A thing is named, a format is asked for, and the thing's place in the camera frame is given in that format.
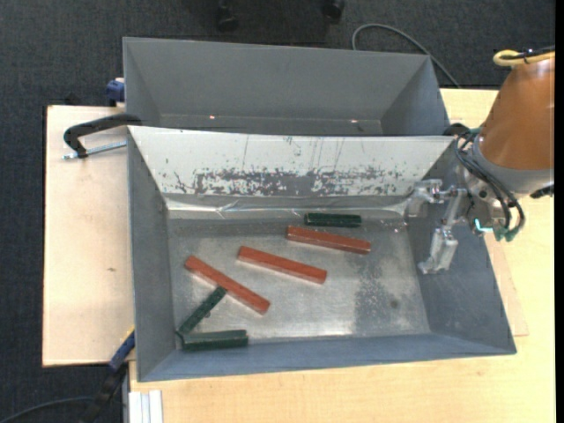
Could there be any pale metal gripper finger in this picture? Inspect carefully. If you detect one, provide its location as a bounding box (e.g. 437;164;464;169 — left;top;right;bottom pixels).
417;226;459;276
404;178;445;219

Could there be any dark green flat block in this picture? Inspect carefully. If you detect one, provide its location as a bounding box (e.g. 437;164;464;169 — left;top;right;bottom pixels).
303;211;363;229
175;285;228;337
180;329;249;353

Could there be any red-brown flat block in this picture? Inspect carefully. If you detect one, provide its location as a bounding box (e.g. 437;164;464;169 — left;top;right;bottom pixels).
285;225;373;256
183;255;271;316
236;245;329;286

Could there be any grey metal bin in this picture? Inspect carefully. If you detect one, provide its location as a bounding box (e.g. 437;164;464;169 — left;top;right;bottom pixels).
122;36;517;382

